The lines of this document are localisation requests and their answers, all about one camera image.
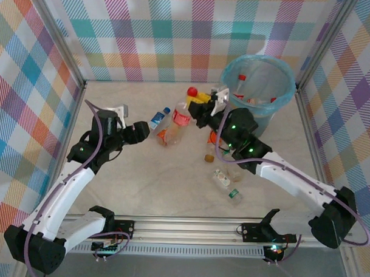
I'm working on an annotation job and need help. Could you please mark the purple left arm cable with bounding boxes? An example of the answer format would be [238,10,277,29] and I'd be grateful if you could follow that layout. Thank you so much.
[23,97,136,277]

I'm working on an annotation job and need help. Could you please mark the small blue label bottle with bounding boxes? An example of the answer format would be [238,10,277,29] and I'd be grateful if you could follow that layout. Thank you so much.
[147,106,172,135]

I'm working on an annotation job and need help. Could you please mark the aluminium side rail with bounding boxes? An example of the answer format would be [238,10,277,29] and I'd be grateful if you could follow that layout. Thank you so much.
[41,78,88,217]
[292,86,338,190]

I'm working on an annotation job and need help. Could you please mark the slotted grey cable tray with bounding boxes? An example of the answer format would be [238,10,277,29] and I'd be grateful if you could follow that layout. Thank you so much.
[34,241,267,261]

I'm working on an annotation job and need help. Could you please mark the clear bottle green neck label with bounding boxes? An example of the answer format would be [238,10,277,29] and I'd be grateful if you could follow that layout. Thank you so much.
[224,165,246,183]

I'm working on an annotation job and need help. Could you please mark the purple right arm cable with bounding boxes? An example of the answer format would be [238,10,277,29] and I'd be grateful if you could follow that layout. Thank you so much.
[210,106,370,270]

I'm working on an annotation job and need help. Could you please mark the aluminium corner post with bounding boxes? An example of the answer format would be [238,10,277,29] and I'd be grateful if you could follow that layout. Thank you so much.
[295,0,360,91]
[21,0,91,90]

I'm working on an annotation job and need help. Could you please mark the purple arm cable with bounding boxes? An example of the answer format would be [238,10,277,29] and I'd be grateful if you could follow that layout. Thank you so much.
[210,106,370,270]
[23,97,136,277]

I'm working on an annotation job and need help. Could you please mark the aluminium frame rail with slots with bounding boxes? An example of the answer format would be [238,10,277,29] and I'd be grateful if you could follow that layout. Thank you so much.
[19,211,353,251]

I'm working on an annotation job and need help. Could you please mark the orange label bottle gold cap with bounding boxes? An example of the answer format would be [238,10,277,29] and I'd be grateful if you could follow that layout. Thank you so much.
[204,129,218,163]

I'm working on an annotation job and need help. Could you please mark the blue plastic bin liner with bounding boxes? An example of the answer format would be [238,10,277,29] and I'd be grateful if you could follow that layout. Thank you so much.
[219,53,298,116]

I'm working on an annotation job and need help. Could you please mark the small circuit board green light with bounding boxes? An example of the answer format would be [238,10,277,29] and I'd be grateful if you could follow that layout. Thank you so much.
[91,238,123,256]
[264,244,284,258]

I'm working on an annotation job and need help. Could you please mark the grey mesh waste bin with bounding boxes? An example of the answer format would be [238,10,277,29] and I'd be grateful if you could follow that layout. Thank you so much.
[219,53,298,140]

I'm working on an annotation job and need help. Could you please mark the clear bottle white green labels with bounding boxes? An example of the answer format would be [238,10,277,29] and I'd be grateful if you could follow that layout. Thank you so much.
[211,169,245,207]

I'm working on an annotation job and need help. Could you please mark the plaid cloth panel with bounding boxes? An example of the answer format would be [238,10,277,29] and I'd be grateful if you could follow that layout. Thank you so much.
[41,0,346,90]
[289,0,370,267]
[0,0,87,277]

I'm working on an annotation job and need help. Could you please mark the red cap bottle red-white label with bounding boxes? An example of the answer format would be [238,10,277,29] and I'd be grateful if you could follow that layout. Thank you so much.
[165,86,197,149]

